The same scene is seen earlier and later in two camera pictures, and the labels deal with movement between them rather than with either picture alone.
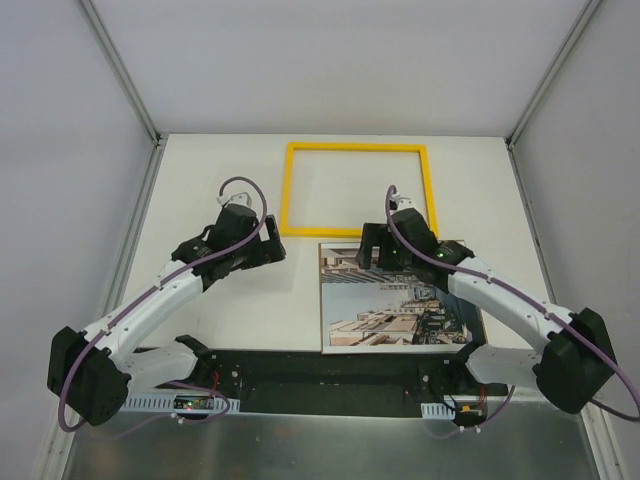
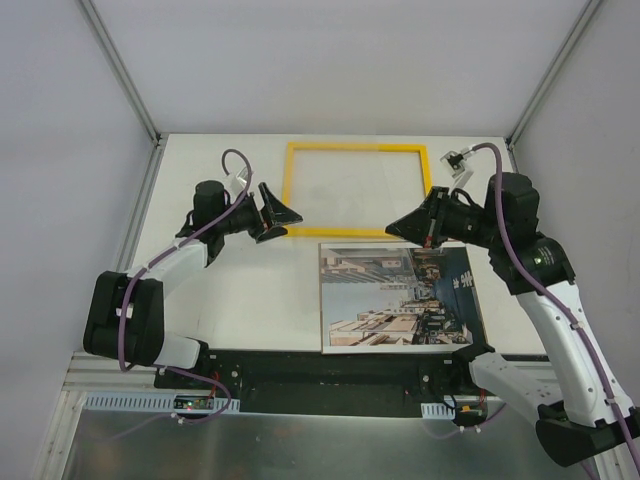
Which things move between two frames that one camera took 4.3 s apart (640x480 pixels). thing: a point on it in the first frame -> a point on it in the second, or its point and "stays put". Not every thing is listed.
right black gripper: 373,240 -> 435,216
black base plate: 343,383 stays put
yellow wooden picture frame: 288,231 stays put
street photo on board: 368,311 stays put
